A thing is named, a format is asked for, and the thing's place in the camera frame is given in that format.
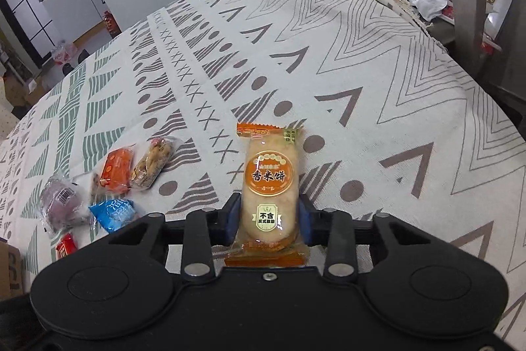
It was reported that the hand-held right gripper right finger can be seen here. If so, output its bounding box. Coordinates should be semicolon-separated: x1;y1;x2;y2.
300;197;428;280

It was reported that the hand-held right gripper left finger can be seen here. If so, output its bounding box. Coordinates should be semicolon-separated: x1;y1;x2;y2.
109;192;242;280

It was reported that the orange rice cracker packet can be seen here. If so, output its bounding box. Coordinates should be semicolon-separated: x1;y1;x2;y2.
224;121;311;268

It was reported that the clear nut bar packet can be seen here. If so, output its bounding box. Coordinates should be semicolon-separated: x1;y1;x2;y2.
129;136;181;192

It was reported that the blue snack packet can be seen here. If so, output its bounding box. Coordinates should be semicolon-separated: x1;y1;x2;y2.
88;198;136;234

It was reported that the small orange snack packet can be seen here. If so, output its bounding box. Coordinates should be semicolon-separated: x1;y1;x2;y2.
91;147;138;197

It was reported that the red snack packet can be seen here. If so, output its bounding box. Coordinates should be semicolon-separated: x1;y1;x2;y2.
55;233;79;261

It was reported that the clear purple bun packet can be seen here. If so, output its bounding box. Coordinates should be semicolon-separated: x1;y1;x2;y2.
38;175;93;240

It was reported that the brown cardboard box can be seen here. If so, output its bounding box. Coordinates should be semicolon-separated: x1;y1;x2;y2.
0;238;25;300

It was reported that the patterned blanket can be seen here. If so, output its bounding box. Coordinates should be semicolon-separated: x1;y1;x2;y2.
0;0;526;343

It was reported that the red oil bottle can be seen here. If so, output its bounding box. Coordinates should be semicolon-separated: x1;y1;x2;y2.
103;11;122;38

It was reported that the pink pack of bottles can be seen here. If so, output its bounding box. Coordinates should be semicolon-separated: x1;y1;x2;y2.
50;40;79;66

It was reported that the small floor carton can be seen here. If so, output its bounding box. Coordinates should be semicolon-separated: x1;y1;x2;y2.
0;73;42;117

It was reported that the white kitchen cabinet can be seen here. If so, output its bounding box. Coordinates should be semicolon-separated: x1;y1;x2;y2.
39;0;108;47

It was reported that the black framed sliding door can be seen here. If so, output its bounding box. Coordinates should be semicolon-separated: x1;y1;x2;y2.
0;0;54;68

